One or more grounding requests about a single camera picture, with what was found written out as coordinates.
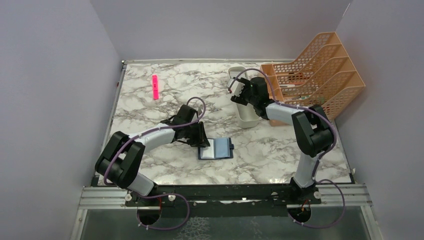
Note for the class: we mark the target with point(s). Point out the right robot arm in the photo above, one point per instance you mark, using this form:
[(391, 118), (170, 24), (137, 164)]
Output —
[(314, 134)]

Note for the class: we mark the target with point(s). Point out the pink highlighter marker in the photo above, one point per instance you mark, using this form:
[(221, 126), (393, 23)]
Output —
[(155, 87)]

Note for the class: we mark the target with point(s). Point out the pens in organizer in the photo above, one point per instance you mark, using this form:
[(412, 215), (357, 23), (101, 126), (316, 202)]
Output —
[(304, 95)]

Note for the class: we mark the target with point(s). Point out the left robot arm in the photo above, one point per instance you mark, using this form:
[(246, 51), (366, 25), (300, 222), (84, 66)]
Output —
[(121, 158)]

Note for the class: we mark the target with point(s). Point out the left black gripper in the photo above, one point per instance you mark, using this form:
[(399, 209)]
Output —
[(201, 139)]

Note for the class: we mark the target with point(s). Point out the white oblong plastic tray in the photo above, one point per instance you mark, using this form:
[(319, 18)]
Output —
[(245, 114)]

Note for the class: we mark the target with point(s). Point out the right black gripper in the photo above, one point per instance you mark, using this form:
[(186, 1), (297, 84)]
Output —
[(239, 99)]

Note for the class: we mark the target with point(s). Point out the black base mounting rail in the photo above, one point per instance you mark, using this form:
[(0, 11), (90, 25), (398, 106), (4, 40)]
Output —
[(284, 193)]

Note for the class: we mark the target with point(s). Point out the orange mesh file organizer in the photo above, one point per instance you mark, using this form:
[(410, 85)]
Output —
[(326, 63)]

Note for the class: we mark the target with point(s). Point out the aluminium frame rail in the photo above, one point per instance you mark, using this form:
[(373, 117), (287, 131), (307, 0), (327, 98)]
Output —
[(112, 198)]

